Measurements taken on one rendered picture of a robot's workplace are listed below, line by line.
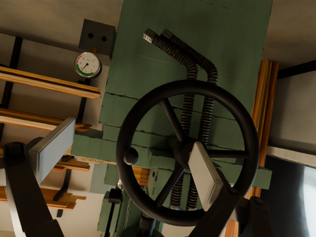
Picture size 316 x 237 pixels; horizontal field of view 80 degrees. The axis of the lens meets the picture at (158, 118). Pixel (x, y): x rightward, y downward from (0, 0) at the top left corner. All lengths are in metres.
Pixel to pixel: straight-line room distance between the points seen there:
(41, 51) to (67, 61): 0.38
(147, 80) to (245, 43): 0.31
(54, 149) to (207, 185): 0.13
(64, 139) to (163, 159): 0.30
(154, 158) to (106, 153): 0.16
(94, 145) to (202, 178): 0.42
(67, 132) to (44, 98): 3.00
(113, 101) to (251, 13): 0.49
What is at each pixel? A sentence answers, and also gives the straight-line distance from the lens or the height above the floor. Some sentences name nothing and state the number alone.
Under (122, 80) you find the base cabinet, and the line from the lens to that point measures 0.55.
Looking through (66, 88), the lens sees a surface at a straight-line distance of 2.60.
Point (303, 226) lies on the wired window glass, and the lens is 2.05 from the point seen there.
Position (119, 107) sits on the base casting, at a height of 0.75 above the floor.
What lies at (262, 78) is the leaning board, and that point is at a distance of 2.01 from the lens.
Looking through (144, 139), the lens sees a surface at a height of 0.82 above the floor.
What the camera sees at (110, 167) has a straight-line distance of 0.89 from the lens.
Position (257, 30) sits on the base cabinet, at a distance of 0.71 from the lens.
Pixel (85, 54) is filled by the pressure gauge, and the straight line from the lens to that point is 0.52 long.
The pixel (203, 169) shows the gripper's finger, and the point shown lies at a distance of 0.18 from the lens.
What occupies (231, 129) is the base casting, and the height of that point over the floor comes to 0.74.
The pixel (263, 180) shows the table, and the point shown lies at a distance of 0.69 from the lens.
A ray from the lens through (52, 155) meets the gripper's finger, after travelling 0.18.
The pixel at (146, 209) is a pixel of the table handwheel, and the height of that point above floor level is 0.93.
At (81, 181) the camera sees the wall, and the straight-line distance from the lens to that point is 3.20.
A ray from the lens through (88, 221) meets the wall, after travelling 3.42.
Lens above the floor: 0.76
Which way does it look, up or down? 1 degrees down
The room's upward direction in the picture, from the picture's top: 168 degrees counter-clockwise
